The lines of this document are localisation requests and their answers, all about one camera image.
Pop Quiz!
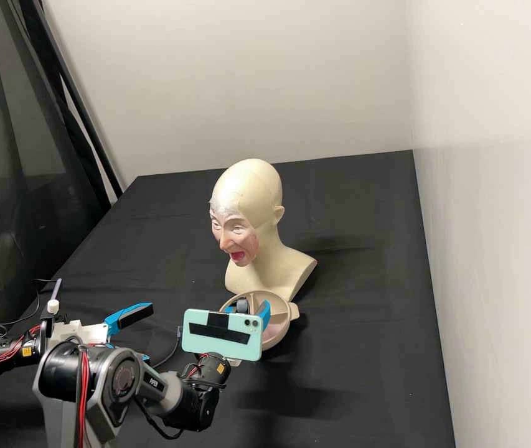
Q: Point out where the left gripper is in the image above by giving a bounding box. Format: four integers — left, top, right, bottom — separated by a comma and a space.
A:
50, 302, 155, 347

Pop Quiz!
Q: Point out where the beige divided bowl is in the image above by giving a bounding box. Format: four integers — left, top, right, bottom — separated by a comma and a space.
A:
218, 289, 302, 362

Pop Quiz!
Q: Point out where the dummy head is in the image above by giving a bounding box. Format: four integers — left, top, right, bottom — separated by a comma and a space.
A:
209, 158, 319, 302

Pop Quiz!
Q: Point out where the right wrist camera phone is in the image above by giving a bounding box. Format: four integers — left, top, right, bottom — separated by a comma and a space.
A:
182, 307, 266, 364

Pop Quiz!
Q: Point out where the black cable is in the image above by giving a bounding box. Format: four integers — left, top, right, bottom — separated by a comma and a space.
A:
149, 326, 184, 370
0, 278, 57, 330

